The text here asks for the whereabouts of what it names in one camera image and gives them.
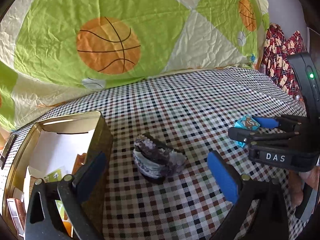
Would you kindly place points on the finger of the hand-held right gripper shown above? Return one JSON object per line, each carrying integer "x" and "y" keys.
{"x": 250, "y": 137}
{"x": 267, "y": 122}

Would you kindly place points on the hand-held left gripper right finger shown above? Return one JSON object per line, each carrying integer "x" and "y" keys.
{"x": 222, "y": 177}

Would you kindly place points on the blue toy brick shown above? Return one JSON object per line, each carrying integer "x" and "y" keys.
{"x": 246, "y": 123}

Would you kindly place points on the basketball print hanging sheet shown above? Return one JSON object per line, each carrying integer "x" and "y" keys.
{"x": 62, "y": 17}

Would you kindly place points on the green packet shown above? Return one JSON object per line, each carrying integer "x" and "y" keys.
{"x": 55, "y": 176}

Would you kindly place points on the brown picture box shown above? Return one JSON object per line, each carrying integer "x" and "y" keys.
{"x": 15, "y": 210}

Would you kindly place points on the dark rectangular case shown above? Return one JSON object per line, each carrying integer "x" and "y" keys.
{"x": 7, "y": 146}

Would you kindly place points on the white paper liner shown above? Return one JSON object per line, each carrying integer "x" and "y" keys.
{"x": 62, "y": 145}

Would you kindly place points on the checkered tablecloth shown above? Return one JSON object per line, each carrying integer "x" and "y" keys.
{"x": 187, "y": 100}

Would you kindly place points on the person's right hand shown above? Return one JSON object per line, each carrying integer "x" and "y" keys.
{"x": 296, "y": 190}

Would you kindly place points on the yellow smiley face box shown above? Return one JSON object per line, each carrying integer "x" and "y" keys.
{"x": 67, "y": 227}

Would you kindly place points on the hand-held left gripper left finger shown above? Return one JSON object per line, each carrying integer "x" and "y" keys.
{"x": 92, "y": 175}

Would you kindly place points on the white brown cardboard box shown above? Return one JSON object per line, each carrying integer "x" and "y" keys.
{"x": 80, "y": 161}

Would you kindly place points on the red printed cloth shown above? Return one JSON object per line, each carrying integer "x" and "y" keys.
{"x": 277, "y": 60}

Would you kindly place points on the gold tin box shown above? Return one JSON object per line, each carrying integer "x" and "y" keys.
{"x": 105, "y": 135}

